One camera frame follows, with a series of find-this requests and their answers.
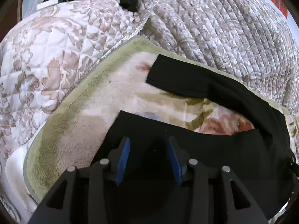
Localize floral fleece blanket green border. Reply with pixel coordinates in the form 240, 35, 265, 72
24, 39, 298, 223

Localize quilted floral beige comforter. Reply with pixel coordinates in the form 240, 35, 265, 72
141, 0, 298, 114

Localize black pants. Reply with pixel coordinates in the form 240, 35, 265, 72
98, 53, 295, 219

